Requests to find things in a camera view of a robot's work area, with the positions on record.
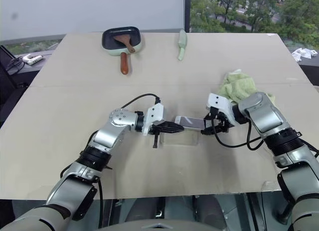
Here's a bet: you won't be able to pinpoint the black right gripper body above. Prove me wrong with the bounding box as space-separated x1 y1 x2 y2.
209 106 236 133

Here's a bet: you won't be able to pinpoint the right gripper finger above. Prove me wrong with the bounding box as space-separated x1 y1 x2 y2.
203 112 216 127
200 126 221 136

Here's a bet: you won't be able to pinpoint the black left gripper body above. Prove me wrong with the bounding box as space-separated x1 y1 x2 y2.
149 120 165 149

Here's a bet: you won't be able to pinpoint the white smartphone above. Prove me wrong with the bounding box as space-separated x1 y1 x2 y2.
174 115 205 130

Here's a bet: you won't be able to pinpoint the clear plastic tray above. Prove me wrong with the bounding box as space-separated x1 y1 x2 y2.
160 130 200 147

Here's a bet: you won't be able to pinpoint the green towel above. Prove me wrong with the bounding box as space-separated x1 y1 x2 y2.
215 69 277 105

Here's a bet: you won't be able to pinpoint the pale green knife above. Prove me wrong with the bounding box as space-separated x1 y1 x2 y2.
177 29 188 61

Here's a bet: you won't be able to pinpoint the brown wooden spatula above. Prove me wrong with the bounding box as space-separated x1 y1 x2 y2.
113 34 136 54

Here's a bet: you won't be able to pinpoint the white crumpled cloth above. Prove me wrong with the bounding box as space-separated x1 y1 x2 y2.
291 47 319 63

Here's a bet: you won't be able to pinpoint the white power strip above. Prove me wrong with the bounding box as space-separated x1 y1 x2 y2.
22 54 43 66

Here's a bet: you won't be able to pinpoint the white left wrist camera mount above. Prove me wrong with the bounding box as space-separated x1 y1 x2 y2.
144 104 165 137

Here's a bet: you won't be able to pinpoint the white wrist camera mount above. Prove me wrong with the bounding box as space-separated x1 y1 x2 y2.
144 104 165 137
206 93 236 127

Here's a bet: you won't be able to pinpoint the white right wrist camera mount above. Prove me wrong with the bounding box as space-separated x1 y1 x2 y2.
206 93 236 127

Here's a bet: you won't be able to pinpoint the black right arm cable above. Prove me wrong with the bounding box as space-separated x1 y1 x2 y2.
211 116 265 151

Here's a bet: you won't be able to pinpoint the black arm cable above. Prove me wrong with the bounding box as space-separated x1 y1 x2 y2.
121 93 161 110
211 116 265 151

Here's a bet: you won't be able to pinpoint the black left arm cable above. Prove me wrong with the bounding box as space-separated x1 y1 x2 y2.
121 93 161 110

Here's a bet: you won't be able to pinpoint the mint square pan wooden handle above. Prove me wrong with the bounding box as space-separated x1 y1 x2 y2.
101 26 146 76

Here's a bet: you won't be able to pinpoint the dark window frame post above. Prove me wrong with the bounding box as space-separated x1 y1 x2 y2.
183 0 192 33

